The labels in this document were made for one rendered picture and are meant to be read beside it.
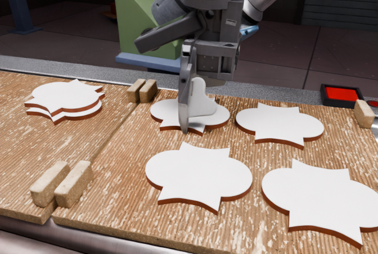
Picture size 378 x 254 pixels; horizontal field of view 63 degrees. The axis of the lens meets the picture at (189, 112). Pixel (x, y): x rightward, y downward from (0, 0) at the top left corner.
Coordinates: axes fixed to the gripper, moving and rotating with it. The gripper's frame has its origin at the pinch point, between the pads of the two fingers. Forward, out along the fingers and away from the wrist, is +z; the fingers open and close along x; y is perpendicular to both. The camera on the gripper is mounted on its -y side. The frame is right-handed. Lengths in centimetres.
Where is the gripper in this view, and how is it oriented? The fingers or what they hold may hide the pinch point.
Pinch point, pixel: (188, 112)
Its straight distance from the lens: 54.7
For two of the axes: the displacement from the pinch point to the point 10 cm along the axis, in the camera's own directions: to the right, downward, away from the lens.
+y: 9.7, 1.5, -1.8
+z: -0.4, 8.6, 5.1
